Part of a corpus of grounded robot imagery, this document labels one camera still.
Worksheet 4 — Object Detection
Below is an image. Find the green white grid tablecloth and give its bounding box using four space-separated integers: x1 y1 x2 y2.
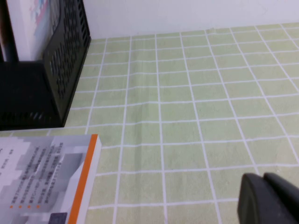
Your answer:
0 22 299 224

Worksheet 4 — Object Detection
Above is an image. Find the navy and white cover book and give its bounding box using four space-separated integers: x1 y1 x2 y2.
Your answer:
7 0 62 63

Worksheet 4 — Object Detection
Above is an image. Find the ROS book with orange spine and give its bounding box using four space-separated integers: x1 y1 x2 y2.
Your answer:
0 133 103 224

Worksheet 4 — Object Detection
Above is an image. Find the black perforated book holder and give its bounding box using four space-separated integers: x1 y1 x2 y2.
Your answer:
0 0 92 131

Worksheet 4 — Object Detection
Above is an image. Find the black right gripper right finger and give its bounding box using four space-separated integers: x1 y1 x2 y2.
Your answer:
263 172 299 224

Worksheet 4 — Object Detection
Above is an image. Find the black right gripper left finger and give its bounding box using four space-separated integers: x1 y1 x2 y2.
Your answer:
237 172 289 224

